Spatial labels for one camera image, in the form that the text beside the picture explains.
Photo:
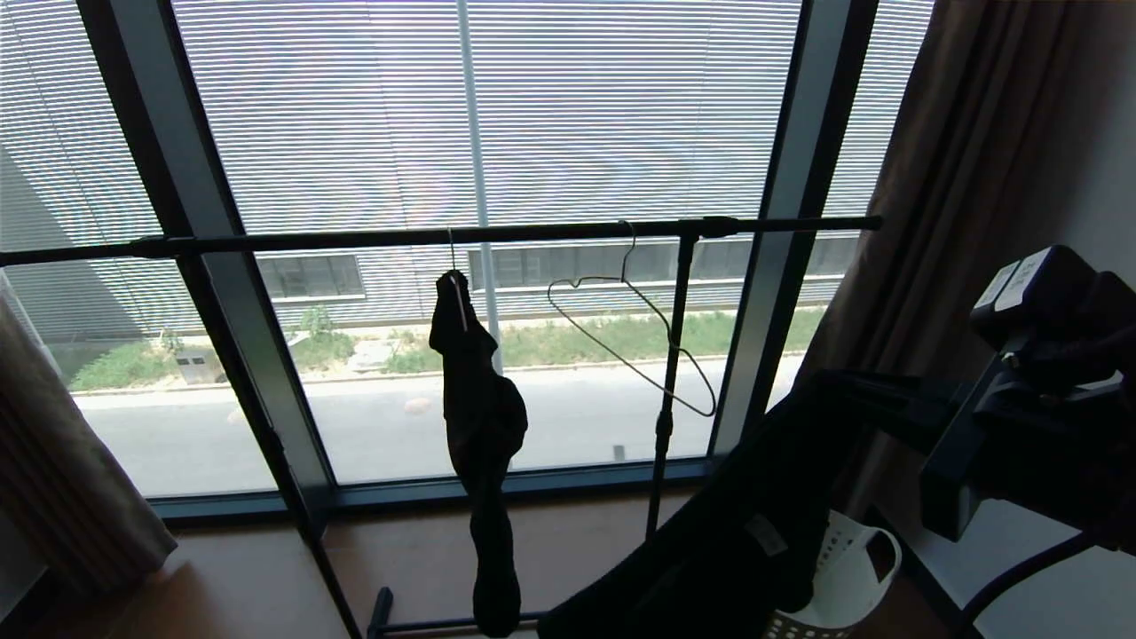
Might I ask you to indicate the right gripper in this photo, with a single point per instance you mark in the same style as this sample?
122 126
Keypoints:
1021 444

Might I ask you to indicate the pink clothes hanger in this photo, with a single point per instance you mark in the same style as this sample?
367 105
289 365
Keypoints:
624 277
461 302

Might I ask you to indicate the white laundry basket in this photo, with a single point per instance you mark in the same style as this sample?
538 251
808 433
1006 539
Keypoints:
852 568

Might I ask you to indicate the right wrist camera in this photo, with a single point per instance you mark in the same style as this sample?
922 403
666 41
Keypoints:
1038 293

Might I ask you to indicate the window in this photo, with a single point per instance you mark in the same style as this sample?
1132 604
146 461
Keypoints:
169 133

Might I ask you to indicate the black clothes rack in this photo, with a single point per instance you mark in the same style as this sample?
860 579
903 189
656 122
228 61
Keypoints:
355 240

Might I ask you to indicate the black garment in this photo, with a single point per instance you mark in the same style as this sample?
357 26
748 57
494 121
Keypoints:
710 532
484 426

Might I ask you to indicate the brown curtain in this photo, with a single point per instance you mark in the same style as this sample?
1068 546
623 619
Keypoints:
958 177
62 497

